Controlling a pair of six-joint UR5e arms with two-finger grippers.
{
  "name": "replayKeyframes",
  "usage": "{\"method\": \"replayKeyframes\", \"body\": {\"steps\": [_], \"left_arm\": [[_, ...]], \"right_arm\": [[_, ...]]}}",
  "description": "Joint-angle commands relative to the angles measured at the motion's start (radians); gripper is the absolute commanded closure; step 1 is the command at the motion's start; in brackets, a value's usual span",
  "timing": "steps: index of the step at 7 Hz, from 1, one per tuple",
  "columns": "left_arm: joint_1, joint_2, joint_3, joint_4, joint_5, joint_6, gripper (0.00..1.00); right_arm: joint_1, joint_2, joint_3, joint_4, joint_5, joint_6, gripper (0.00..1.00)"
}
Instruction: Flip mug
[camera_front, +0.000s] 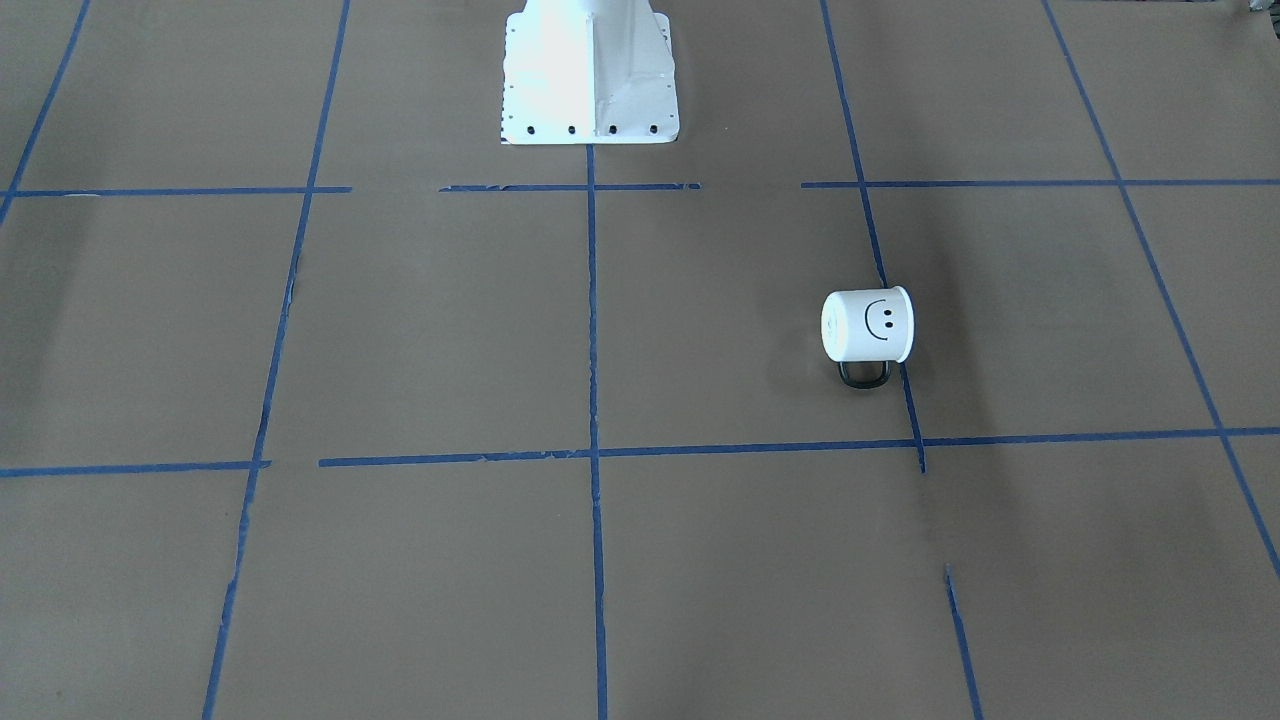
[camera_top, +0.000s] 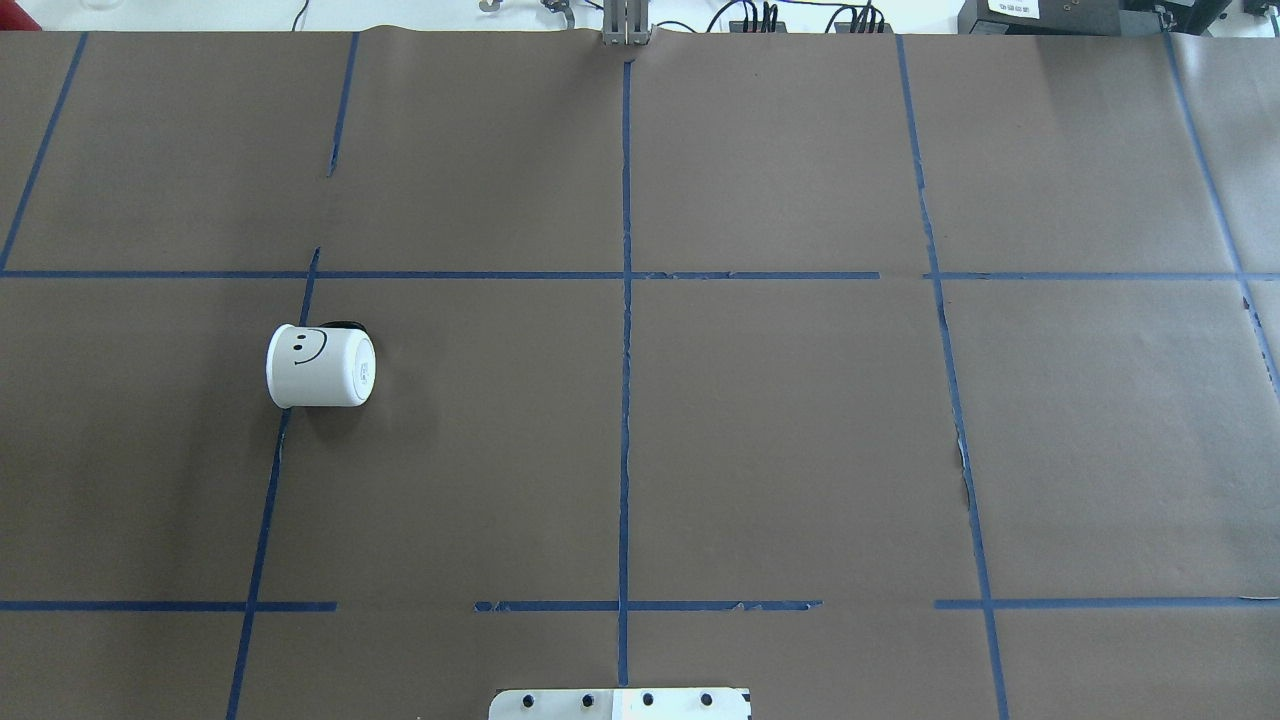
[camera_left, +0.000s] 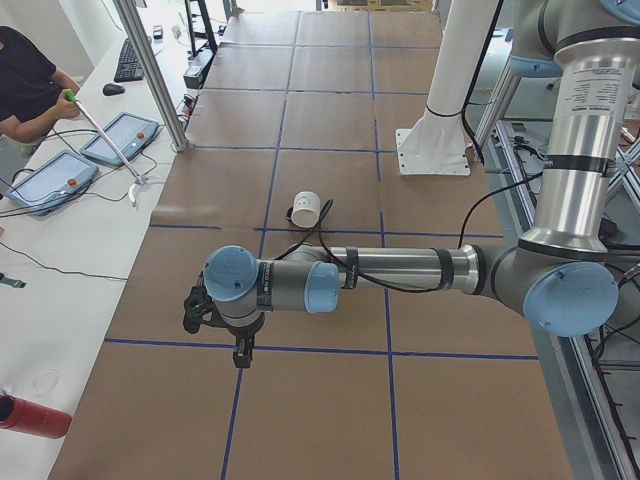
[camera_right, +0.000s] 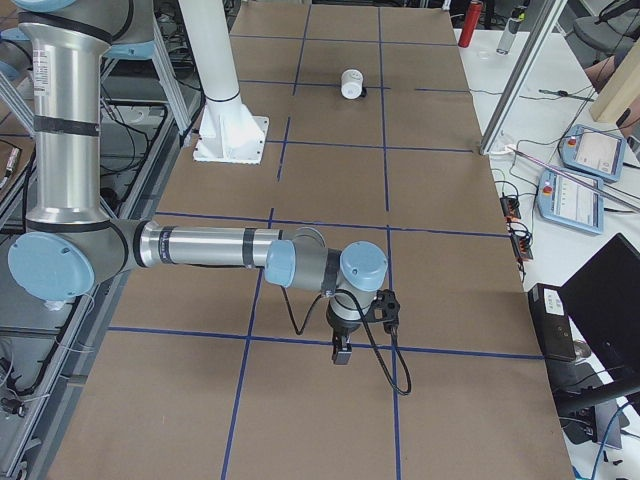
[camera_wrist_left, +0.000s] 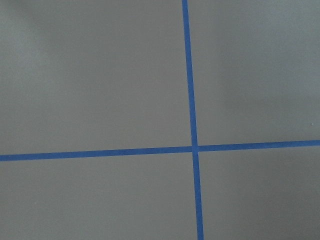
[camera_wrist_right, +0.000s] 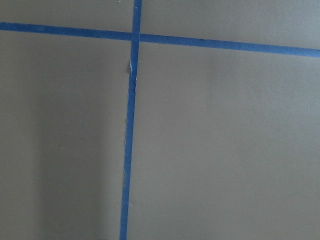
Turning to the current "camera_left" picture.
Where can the white mug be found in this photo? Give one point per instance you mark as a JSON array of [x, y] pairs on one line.
[[305, 210]]

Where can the red water bottle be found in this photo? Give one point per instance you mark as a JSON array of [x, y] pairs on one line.
[[32, 418]]

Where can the green handled grabber stick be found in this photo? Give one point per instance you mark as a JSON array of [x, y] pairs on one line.
[[139, 179]]

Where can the aluminium side frame rail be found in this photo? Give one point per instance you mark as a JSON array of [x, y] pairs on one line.
[[556, 275]]

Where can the aluminium frame post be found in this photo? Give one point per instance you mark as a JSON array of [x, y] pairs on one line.
[[135, 31]]

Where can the black computer mouse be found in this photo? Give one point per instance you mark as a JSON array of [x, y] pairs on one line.
[[112, 89]]

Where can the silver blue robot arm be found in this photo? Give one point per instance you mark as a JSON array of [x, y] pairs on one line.
[[560, 37]]

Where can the blue teach pendant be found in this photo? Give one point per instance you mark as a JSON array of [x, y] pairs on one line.
[[53, 184], [130, 133]]

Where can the seated person black shirt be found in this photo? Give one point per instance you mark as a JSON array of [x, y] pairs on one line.
[[33, 90]]

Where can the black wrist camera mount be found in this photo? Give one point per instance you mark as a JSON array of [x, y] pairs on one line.
[[200, 309]]

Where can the black keyboard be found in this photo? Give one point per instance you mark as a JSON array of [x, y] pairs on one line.
[[128, 68]]

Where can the near blue teach pendant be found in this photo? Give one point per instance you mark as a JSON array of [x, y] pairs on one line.
[[53, 184]]

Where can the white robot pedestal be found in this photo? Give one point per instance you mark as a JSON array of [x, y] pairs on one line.
[[436, 145]]

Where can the far blue teach pendant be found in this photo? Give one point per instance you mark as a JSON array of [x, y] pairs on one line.
[[130, 133]]

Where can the brown paper table cover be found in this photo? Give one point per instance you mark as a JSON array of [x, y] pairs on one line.
[[388, 386]]

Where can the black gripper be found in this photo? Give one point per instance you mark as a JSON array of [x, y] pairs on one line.
[[243, 331]]

